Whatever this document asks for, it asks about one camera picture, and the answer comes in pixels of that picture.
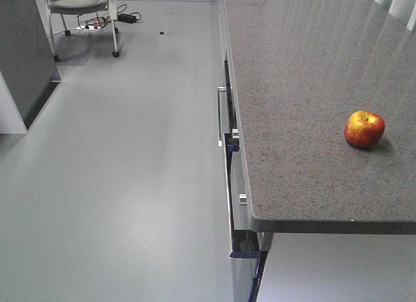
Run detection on red yellow apple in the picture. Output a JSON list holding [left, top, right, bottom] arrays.
[[344, 110, 385, 149]]

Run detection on black built-in oven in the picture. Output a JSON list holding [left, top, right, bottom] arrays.
[[222, 59, 237, 145]]

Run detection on black built-in appliance with knobs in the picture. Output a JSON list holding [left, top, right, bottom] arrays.
[[224, 133, 260, 259]]

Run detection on grey counter cabinet run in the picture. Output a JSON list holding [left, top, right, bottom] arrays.
[[218, 0, 272, 301]]

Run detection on black power adapter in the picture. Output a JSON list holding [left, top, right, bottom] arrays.
[[118, 12, 142, 23]]

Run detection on white office chair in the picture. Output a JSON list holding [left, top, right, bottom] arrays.
[[45, 0, 120, 62]]

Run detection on grey kitchen island cabinet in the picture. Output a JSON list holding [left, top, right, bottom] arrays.
[[1, 0, 60, 134]]

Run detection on silver oven handle bar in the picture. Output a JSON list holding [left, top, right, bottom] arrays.
[[217, 86, 226, 147]]

